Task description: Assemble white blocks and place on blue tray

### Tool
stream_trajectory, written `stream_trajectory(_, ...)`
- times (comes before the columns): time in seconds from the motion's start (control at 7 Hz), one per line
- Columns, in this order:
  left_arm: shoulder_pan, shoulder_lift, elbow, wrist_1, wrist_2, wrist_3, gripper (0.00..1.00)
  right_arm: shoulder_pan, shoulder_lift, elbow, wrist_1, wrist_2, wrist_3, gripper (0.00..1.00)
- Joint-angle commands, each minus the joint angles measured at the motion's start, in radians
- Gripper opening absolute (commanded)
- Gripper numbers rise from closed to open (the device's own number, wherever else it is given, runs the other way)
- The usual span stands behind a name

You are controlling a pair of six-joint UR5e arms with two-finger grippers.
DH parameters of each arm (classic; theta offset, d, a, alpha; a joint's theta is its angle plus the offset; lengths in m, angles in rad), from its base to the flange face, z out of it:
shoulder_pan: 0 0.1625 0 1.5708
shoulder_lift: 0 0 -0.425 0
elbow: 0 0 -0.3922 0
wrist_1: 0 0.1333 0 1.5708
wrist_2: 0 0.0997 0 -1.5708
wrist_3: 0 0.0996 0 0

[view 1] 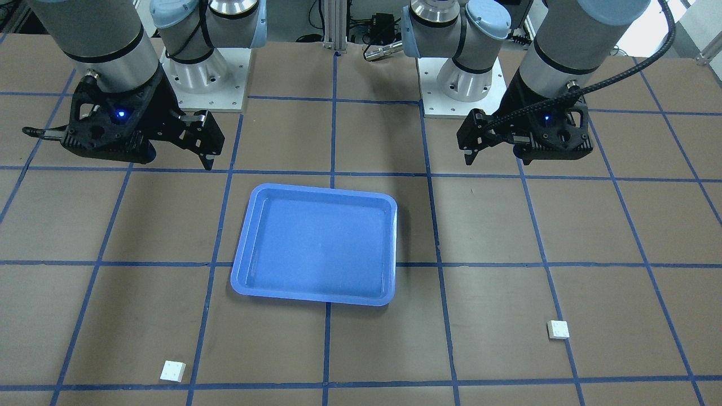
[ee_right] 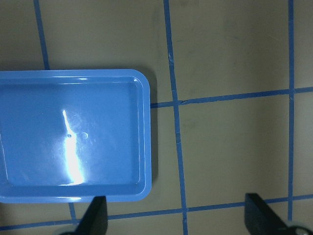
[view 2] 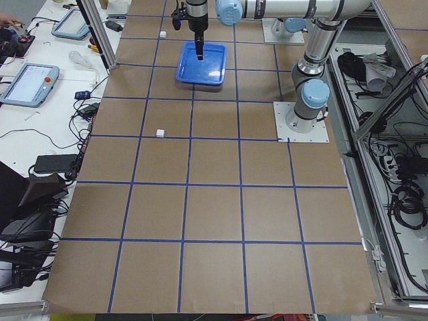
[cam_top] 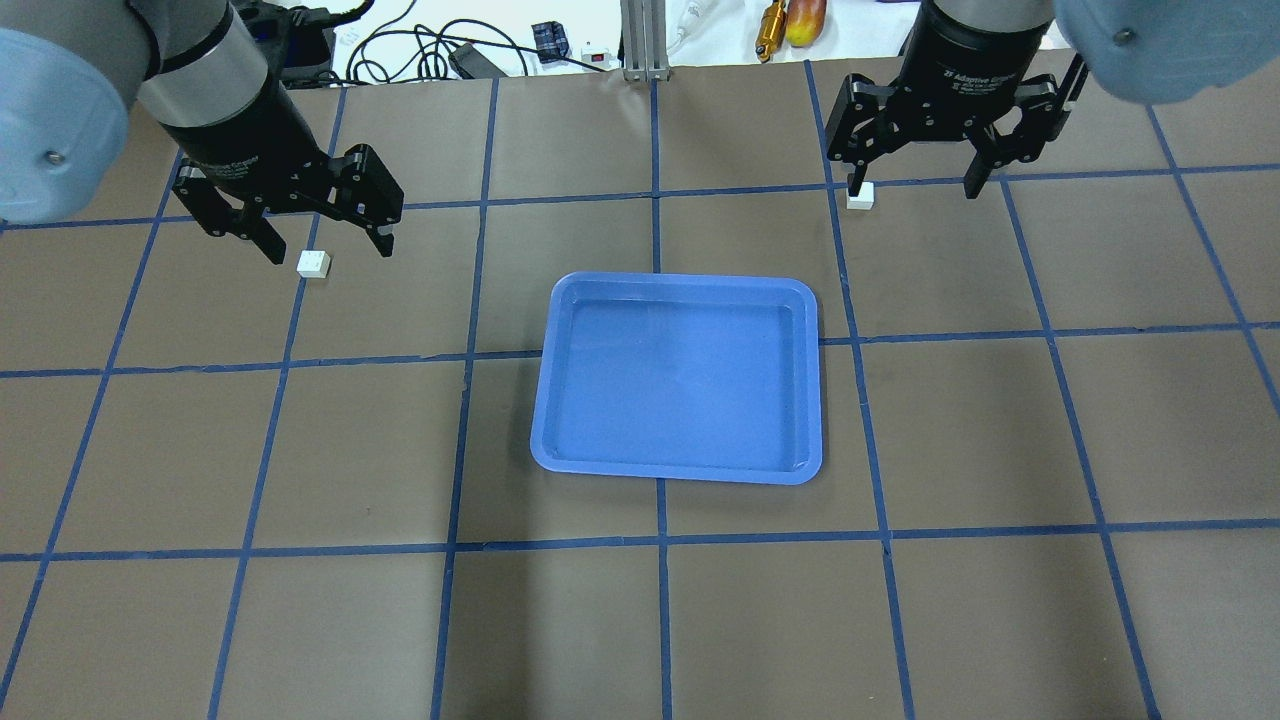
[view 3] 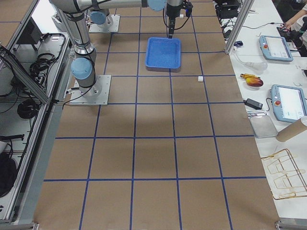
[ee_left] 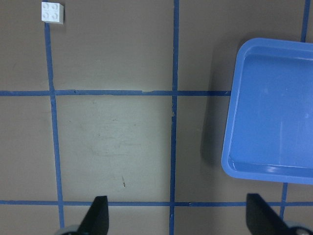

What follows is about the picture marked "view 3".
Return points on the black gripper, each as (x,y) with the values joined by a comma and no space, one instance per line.
(171,10)

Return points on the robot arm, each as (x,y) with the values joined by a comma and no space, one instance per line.
(73,17)
(102,6)

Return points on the blue plastic tray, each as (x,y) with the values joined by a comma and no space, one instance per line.
(163,53)

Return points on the silver metal tray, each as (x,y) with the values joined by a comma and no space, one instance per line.
(263,126)

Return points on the person hand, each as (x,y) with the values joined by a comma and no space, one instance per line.
(289,23)

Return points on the clear light bulb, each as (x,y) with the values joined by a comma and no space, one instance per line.
(257,66)

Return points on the red yellow mango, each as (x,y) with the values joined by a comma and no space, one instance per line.
(254,82)

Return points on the far teach pendant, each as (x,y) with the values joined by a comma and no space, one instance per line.
(275,48)

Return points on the teach pendant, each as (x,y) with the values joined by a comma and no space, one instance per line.
(288,103)
(275,48)

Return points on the black power adapter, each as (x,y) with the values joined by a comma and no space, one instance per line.
(253,104)

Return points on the near teach pendant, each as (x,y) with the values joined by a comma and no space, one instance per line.
(288,103)

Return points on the cardboard tube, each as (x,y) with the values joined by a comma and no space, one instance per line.
(292,130)

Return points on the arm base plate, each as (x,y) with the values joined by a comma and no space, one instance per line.
(97,95)
(104,24)

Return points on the aluminium frame post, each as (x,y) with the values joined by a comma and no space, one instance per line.
(238,25)

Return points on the orange handled screwdriver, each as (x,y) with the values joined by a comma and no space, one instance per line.
(246,76)

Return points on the gold wire rack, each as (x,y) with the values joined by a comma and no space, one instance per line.
(285,178)

